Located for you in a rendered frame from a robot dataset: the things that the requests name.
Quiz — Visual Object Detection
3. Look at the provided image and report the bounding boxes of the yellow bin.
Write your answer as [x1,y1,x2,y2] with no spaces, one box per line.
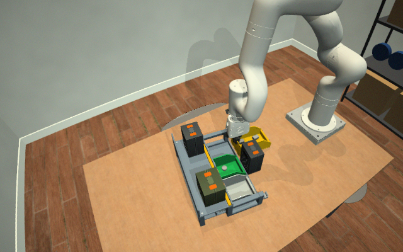
[231,126,271,157]

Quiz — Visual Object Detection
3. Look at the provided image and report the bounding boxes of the grey open bin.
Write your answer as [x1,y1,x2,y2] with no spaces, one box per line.
[223,175,256,202]

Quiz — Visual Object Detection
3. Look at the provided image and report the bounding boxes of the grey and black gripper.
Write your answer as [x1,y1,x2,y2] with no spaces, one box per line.
[225,116,250,144]

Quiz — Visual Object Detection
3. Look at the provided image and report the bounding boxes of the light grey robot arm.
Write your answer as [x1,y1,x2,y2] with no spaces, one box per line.
[225,0,367,133]

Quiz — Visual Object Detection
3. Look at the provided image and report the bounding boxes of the grey metal shelf rack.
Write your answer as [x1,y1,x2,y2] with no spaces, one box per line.
[171,129,269,226]

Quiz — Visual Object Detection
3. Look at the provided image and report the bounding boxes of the olive green case with orange latches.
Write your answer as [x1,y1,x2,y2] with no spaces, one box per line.
[195,167,226,207]

